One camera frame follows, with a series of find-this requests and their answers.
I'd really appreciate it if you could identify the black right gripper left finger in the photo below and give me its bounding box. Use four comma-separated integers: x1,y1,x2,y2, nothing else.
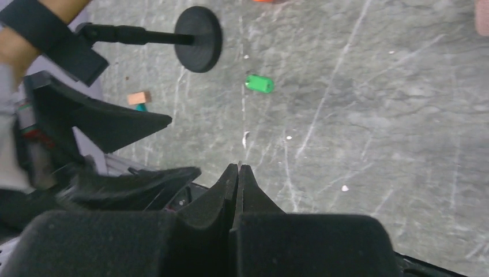
1,164,238,276

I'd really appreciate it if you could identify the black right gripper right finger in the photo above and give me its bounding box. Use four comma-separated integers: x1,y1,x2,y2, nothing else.
228,165,401,276

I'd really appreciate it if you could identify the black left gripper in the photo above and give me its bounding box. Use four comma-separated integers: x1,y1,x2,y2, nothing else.
11,71,201,211

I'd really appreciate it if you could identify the green plastic key tag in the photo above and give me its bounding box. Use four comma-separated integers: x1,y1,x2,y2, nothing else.
245,74,274,93

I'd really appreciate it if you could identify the teal wooden block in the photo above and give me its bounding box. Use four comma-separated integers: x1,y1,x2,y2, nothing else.
135,103,148,112

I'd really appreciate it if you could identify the tan wooden block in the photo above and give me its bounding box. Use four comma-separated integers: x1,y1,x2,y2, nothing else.
127,91,152,105

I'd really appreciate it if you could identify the gold microphone on black stand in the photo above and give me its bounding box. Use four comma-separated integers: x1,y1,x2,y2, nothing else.
0,0,224,89

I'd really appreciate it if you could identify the beige wooden pestle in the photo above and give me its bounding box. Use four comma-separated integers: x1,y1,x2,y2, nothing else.
475,0,488,36

